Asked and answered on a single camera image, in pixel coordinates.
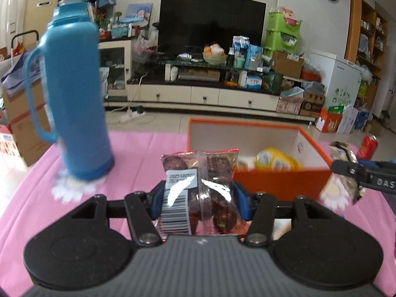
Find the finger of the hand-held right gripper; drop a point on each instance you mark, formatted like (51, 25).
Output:
(348, 169)

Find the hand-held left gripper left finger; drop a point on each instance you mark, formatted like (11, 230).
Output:
(157, 202)

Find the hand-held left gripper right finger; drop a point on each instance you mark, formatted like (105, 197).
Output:
(240, 202)

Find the silver snack packet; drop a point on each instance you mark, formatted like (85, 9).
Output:
(342, 151)

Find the dark dried fruit snack packet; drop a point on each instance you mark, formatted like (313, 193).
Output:
(213, 188)

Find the orange cardboard box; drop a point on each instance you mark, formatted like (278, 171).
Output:
(278, 182)

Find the yellow snack packet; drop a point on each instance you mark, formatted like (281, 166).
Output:
(275, 161)

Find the red drink can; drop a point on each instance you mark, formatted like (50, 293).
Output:
(367, 147)

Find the orange carton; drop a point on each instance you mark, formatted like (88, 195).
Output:
(328, 122)

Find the pink tablecloth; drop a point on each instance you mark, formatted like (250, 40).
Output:
(139, 148)

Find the white power strip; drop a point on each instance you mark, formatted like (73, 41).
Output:
(131, 117)

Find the white chest freezer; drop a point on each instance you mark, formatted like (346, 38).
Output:
(340, 80)

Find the white TV stand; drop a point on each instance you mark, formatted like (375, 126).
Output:
(173, 92)

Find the small brown cardboard box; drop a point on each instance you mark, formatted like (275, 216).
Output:
(286, 65)

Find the wooden bookshelf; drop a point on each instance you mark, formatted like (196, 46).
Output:
(355, 37)

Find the blue thermos flask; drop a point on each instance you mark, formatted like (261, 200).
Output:
(79, 92)

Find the light blue packet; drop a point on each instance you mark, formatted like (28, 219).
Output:
(255, 56)

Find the fruit basket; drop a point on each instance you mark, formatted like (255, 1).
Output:
(215, 56)

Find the green plastic rack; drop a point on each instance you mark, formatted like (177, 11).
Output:
(283, 34)

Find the large brown cardboard box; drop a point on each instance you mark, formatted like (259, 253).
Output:
(21, 123)

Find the blue white milk carton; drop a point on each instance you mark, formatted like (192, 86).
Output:
(240, 45)

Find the black television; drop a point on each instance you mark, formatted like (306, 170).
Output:
(210, 21)

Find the beige standing air conditioner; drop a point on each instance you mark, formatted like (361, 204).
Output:
(40, 9)

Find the picture frame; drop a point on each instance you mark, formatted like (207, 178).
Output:
(139, 12)

